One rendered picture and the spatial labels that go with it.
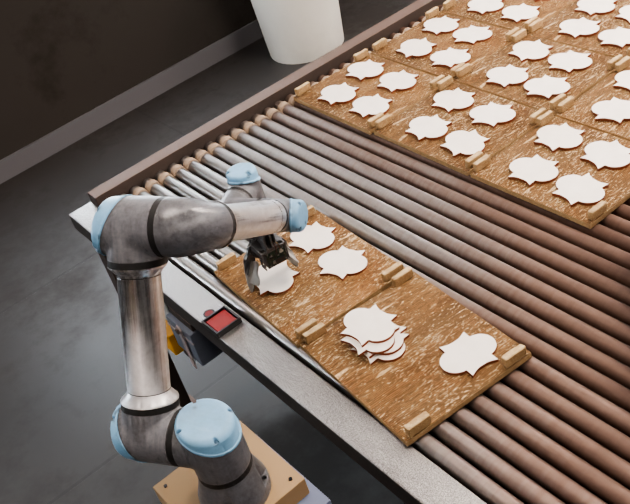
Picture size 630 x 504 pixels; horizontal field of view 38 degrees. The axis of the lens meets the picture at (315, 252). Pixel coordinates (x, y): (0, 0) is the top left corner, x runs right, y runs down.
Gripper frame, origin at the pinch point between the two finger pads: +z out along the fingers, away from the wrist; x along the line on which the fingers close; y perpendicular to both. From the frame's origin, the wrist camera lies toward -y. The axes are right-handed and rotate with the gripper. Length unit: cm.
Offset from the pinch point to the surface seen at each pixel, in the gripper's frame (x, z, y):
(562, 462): 15, 3, 90
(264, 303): -6.5, 0.7, 6.5
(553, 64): 118, 0, -23
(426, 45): 103, 0, -69
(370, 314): 9.0, -2.7, 33.1
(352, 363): -1.6, 0.7, 40.2
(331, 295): 7.5, 0.7, 16.8
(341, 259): 16.6, -0.2, 7.7
